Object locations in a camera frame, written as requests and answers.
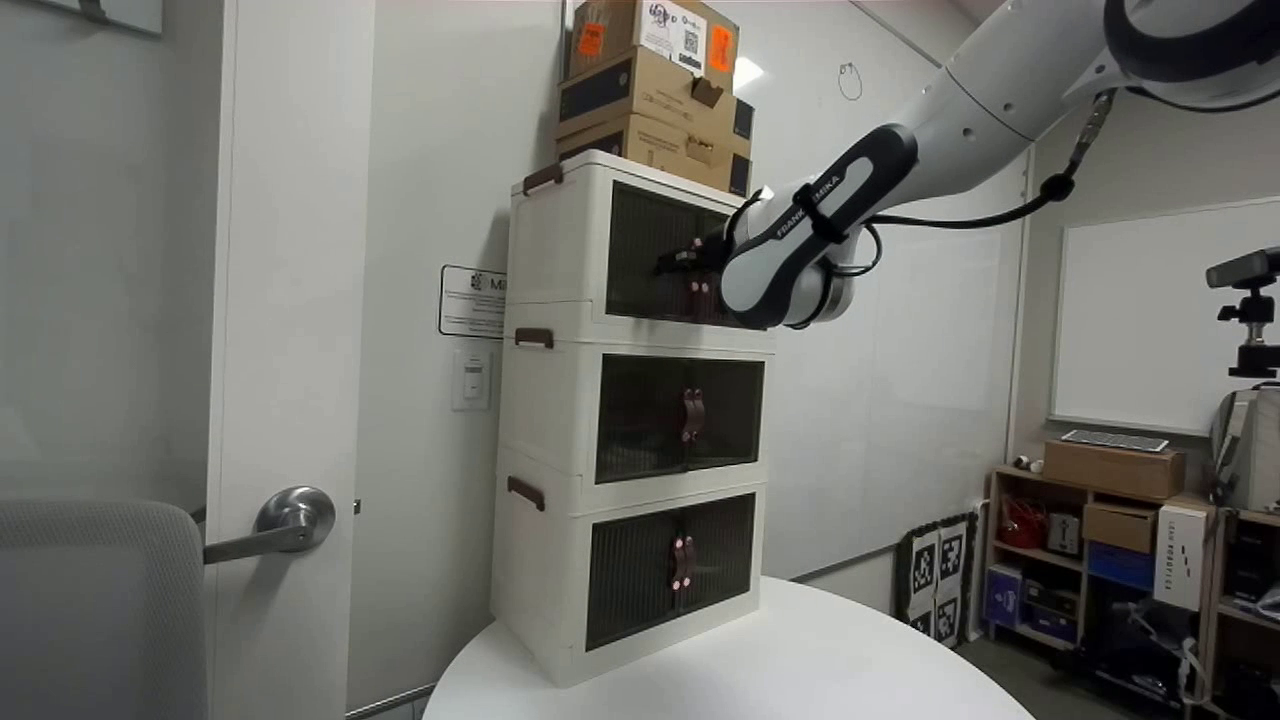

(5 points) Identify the white wall whiteboard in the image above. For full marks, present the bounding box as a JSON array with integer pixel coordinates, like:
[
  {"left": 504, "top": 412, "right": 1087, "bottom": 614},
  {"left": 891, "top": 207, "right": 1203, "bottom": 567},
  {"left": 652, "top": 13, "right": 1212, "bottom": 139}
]
[{"left": 1053, "top": 195, "right": 1280, "bottom": 441}]

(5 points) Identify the blue storage bin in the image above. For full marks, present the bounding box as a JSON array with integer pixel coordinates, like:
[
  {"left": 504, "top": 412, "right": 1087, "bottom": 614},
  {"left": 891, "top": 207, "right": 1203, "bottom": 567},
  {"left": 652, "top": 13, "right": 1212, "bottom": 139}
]
[{"left": 1085, "top": 539, "right": 1157, "bottom": 594}]

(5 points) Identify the black white calibration board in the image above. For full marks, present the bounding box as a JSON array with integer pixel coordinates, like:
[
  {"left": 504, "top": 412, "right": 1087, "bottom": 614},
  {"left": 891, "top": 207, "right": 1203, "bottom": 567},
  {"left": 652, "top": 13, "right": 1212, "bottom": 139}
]
[{"left": 899, "top": 513, "right": 985, "bottom": 652}]

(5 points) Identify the grey office chair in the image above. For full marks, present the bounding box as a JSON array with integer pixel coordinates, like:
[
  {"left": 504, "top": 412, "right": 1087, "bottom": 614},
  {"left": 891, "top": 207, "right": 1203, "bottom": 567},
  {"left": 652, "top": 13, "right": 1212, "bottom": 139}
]
[{"left": 0, "top": 494, "right": 209, "bottom": 720}]

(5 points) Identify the silver door lever handle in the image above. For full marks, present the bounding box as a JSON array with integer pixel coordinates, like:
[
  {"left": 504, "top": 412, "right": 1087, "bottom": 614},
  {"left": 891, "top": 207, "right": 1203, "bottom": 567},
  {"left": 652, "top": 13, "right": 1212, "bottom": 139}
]
[{"left": 200, "top": 483, "right": 339, "bottom": 567}]

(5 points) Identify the cardboard box with dark label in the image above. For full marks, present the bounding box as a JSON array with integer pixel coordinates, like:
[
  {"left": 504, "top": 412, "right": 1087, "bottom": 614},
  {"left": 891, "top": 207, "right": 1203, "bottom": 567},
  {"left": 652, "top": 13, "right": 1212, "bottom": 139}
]
[{"left": 551, "top": 52, "right": 759, "bottom": 201}]

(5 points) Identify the white room door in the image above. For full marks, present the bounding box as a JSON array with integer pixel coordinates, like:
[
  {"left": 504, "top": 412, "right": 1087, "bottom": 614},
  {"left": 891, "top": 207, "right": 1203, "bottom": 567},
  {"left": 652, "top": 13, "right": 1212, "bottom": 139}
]
[{"left": 206, "top": 0, "right": 380, "bottom": 720}]

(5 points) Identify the white carton box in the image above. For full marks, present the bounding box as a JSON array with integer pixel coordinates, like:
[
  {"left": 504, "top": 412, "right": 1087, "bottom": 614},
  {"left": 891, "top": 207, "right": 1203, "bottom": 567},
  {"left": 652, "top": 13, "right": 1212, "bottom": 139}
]
[{"left": 1154, "top": 491, "right": 1219, "bottom": 614}]

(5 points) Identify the wide flat cardboard box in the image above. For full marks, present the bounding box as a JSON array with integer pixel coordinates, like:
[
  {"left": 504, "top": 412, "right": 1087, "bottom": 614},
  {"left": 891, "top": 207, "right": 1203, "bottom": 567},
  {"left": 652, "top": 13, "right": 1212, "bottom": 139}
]
[{"left": 1040, "top": 431, "right": 1188, "bottom": 508}]

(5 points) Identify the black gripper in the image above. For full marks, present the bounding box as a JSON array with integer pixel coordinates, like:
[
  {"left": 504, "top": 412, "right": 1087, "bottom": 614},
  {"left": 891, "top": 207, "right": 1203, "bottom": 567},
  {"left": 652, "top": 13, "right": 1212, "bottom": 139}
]
[{"left": 652, "top": 195, "right": 752, "bottom": 290}]

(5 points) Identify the black camera on stand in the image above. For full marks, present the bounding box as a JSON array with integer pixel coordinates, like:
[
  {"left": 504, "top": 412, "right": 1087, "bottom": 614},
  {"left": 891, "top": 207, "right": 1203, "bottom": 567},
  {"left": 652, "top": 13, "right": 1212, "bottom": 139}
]
[{"left": 1203, "top": 243, "right": 1280, "bottom": 385}]

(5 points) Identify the wooden storage shelf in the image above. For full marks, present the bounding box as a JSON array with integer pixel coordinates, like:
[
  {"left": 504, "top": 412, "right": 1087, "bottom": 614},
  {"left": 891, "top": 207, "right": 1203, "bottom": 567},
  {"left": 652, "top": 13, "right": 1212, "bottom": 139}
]
[{"left": 985, "top": 458, "right": 1219, "bottom": 673}]

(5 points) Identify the small cardboard box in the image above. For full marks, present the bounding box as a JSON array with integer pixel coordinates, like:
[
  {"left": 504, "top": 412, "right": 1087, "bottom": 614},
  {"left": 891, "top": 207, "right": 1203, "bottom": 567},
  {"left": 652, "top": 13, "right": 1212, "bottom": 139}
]
[{"left": 1079, "top": 494, "right": 1161, "bottom": 557}]

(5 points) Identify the clear wall sign holder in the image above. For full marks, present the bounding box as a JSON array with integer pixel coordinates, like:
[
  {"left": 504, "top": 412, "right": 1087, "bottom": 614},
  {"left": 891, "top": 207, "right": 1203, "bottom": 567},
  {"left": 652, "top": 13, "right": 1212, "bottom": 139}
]
[{"left": 435, "top": 261, "right": 512, "bottom": 340}]

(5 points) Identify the dark wooden shelf unit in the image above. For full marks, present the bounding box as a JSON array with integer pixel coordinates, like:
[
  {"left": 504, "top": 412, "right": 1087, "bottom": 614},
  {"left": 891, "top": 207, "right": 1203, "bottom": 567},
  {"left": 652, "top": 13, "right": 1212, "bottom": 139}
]
[{"left": 1203, "top": 503, "right": 1280, "bottom": 720}]

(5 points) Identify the white stackable cabinet unit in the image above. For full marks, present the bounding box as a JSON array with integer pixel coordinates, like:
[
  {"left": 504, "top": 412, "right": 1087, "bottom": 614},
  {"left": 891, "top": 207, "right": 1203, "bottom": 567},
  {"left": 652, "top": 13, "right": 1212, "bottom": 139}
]
[
  {"left": 487, "top": 473, "right": 774, "bottom": 691},
  {"left": 498, "top": 324, "right": 776, "bottom": 515},
  {"left": 507, "top": 145, "right": 806, "bottom": 355}
]

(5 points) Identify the cardboard box with orange stickers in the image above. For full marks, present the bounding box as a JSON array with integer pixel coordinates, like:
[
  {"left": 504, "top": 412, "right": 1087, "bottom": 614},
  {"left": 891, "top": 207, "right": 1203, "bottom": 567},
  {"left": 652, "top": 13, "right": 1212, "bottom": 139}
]
[{"left": 560, "top": 0, "right": 744, "bottom": 102}]

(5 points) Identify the white light switch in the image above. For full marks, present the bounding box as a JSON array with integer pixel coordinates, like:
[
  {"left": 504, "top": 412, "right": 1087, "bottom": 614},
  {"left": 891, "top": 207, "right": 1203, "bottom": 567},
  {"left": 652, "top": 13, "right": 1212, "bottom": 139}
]
[{"left": 453, "top": 353, "right": 498, "bottom": 415}]

